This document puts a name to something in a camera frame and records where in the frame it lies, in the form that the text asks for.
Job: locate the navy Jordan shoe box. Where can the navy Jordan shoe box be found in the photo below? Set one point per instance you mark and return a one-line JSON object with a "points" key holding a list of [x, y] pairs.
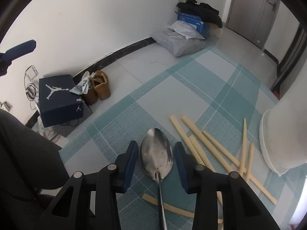
{"points": [[57, 104]]}

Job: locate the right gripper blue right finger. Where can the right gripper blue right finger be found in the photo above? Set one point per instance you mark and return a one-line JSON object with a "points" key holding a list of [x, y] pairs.
{"points": [[186, 164]]}

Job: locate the black clothing pile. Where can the black clothing pile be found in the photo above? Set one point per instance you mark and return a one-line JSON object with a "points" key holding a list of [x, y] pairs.
{"points": [[202, 10]]}

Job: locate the wooden chopstick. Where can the wooden chopstick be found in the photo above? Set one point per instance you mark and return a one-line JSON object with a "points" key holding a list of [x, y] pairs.
{"points": [[250, 161], [244, 148], [168, 207], [207, 163], [220, 158], [234, 160], [185, 138]]}

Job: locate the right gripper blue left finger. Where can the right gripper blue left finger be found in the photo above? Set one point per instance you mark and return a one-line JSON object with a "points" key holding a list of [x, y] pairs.
{"points": [[126, 164]]}

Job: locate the metal spoon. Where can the metal spoon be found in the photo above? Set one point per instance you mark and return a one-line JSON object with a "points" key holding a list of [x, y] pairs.
{"points": [[156, 159]]}

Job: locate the brown shoe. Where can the brown shoe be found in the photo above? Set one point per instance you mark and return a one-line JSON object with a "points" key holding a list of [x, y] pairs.
{"points": [[100, 83], [91, 97]]}

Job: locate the blue cardboard box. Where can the blue cardboard box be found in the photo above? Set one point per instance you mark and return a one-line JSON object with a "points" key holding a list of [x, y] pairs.
{"points": [[200, 26]]}

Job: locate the grey door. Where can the grey door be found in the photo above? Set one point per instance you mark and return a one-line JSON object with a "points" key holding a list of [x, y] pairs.
{"points": [[252, 19]]}

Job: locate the white parcel bag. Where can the white parcel bag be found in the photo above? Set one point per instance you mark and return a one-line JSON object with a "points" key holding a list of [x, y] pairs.
{"points": [[185, 29]]}

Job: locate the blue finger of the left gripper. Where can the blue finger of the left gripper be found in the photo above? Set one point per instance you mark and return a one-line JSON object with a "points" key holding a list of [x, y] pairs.
{"points": [[19, 51]]}

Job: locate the white utensil holder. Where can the white utensil holder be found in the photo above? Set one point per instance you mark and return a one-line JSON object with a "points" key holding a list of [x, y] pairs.
{"points": [[282, 134]]}

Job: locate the teal checked tablecloth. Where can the teal checked tablecloth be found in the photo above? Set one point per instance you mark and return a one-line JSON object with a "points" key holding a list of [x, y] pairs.
{"points": [[218, 95]]}

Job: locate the white wall socket plate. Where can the white wall socket plate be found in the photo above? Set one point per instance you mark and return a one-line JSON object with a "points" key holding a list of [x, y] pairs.
{"points": [[31, 73]]}

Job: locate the dark trouser leg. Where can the dark trouser leg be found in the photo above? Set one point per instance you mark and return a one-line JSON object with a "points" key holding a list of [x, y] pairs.
{"points": [[29, 163]]}

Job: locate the grey parcel bag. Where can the grey parcel bag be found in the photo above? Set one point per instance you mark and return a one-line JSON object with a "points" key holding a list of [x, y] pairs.
{"points": [[178, 45]]}

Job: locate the white printed plastic bag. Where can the white printed plastic bag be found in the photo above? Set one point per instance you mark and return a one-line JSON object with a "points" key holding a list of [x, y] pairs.
{"points": [[83, 86]]}

